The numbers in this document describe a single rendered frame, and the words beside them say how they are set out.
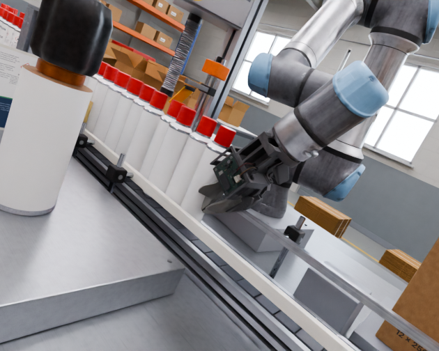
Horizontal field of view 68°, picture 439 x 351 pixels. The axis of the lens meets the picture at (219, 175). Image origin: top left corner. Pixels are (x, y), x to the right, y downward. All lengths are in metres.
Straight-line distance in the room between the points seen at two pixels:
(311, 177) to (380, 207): 5.20
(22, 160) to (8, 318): 0.20
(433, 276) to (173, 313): 0.44
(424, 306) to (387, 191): 5.36
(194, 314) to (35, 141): 0.33
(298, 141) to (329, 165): 0.38
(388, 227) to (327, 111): 5.56
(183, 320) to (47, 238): 0.22
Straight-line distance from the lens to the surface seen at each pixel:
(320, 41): 0.70
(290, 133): 0.49
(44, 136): 0.48
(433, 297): 0.70
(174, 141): 0.67
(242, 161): 0.51
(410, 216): 5.93
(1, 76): 0.69
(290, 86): 0.59
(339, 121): 0.48
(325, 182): 0.87
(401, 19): 0.88
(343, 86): 0.48
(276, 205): 0.90
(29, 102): 0.48
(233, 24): 0.84
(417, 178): 5.95
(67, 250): 0.47
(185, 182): 0.66
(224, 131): 0.61
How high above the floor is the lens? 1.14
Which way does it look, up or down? 13 degrees down
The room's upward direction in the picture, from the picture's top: 24 degrees clockwise
